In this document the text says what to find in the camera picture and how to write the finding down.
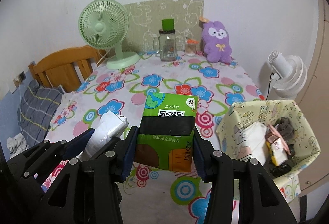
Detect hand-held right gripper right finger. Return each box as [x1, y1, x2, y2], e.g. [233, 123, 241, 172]
[193, 129, 299, 224]

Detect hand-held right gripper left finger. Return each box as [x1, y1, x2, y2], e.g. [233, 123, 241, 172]
[33, 126, 139, 224]

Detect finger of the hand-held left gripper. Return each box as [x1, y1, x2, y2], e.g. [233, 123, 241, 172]
[7, 128, 95, 188]

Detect white plastic packet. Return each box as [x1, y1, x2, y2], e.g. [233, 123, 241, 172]
[85, 110, 129, 160]

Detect white cloth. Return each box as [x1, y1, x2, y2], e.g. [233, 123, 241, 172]
[6, 133, 29, 155]
[239, 121, 273, 165]

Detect green tissue packet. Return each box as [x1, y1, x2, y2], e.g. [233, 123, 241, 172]
[134, 93, 199, 172]

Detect pink paper packet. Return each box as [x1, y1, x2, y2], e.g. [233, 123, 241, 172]
[265, 125, 291, 166]

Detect grey gloves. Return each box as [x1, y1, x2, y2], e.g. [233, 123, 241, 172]
[274, 117, 296, 141]

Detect yellow cartoon storage box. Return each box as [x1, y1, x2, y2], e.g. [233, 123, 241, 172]
[216, 99, 322, 200]

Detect grey striped pillow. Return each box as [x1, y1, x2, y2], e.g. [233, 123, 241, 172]
[17, 79, 65, 141]

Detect white crumpled cloth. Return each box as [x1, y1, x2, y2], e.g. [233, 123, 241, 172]
[6, 133, 29, 155]

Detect wooden bed headboard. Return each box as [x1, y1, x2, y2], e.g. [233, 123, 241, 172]
[28, 46, 107, 93]

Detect black crumpled cloth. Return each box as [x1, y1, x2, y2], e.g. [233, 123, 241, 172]
[270, 144, 296, 177]

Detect small jar with orange lid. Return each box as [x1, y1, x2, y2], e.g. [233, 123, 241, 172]
[184, 39, 199, 57]

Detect green desk fan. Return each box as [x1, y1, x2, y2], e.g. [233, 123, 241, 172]
[78, 0, 140, 70]

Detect purple plush bunny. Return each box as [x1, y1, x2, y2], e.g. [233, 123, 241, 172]
[199, 16, 234, 63]

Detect white circulator fan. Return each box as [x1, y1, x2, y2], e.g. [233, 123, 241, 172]
[258, 50, 308, 99]

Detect green drawn-on cardboard sheet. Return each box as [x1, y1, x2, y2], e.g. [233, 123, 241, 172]
[123, 0, 205, 56]

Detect glass jar with handle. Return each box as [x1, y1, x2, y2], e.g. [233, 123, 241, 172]
[153, 29, 178, 61]

